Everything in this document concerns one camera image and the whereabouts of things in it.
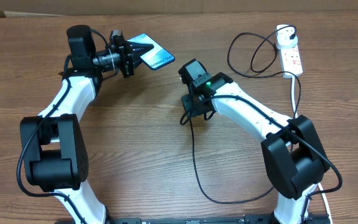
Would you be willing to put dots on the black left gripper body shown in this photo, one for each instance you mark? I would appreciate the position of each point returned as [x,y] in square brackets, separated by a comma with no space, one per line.
[117,56]

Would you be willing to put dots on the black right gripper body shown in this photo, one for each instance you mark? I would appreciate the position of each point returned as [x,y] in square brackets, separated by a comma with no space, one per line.
[195,109]

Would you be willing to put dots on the black smartphone lit screen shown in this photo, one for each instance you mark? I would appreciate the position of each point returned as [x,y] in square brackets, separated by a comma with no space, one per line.
[155,58]

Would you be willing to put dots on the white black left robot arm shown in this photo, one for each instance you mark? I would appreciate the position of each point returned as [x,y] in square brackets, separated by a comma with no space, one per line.
[54,161]

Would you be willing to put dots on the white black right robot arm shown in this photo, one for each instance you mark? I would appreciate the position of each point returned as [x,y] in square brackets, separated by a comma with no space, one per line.
[294,158]

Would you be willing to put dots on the white power strip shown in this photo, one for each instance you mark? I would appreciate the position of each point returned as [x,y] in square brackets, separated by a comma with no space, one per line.
[290,58]

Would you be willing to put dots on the brown cardboard backdrop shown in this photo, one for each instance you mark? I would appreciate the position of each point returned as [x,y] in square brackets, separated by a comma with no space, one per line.
[120,7]

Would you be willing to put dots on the white usb wall charger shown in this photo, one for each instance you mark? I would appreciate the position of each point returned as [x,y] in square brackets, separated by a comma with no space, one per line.
[286,38]

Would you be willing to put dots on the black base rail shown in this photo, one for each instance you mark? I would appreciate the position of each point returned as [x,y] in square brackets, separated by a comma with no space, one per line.
[246,219]

